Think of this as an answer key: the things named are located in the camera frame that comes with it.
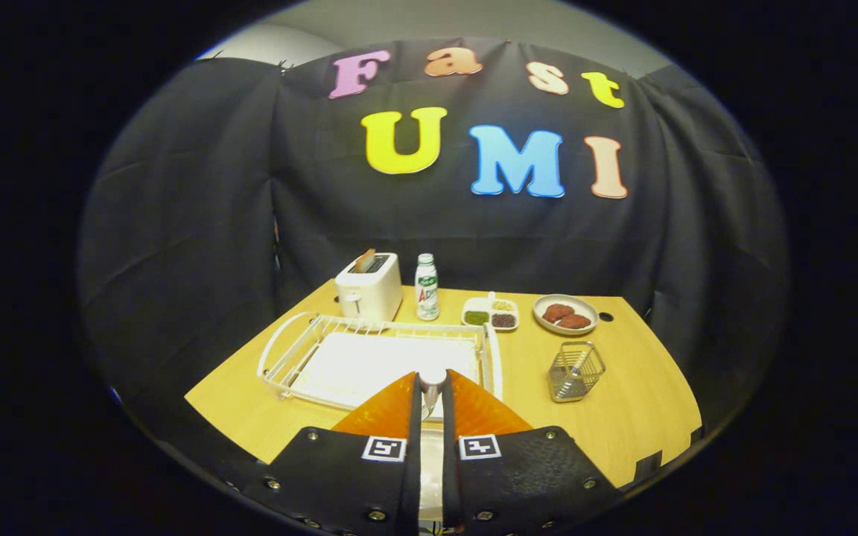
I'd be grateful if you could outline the white divided tray with beans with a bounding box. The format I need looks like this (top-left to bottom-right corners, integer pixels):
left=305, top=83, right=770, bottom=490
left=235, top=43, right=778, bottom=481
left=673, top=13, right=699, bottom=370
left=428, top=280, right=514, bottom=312
left=462, top=293, right=520, bottom=332

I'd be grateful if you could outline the white wire dish rack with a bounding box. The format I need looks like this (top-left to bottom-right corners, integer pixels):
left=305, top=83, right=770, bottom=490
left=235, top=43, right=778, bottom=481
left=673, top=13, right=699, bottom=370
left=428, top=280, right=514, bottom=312
left=256, top=312, right=504, bottom=412

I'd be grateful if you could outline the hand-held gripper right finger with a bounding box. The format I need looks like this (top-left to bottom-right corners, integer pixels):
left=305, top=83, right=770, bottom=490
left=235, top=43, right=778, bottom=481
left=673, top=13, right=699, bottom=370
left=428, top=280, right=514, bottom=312
left=440, top=368, right=623, bottom=536

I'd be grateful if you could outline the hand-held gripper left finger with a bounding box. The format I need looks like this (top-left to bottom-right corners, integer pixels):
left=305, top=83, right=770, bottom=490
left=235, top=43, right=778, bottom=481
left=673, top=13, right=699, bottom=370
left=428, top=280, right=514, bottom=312
left=265, top=371, right=424, bottom=536

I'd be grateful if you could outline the black backdrop cloth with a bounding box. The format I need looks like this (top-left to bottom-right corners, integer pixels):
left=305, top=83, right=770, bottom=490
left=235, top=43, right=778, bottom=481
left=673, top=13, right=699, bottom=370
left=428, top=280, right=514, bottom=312
left=75, top=33, right=791, bottom=492

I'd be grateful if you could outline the silver wire basket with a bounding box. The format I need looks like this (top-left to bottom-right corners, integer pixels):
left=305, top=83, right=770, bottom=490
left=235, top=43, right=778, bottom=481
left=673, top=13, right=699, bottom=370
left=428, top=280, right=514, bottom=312
left=548, top=341, right=606, bottom=403

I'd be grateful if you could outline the white spoon with striped handle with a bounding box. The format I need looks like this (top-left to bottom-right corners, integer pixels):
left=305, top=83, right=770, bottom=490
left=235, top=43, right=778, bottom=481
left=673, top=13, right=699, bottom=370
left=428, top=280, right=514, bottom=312
left=419, top=368, right=448, bottom=421

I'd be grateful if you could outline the beige plate with red patties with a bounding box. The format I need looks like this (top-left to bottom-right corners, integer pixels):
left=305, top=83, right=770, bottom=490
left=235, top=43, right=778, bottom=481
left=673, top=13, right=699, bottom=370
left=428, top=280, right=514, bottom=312
left=533, top=293, right=600, bottom=336

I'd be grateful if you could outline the white bottle with green label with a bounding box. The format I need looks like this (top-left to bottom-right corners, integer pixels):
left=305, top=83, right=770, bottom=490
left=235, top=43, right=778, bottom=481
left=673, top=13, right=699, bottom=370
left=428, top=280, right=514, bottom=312
left=414, top=253, right=441, bottom=322

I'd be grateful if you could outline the white toaster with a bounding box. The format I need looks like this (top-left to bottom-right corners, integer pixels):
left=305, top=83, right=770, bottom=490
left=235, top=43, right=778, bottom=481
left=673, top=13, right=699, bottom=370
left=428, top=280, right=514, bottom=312
left=334, top=252, right=404, bottom=323

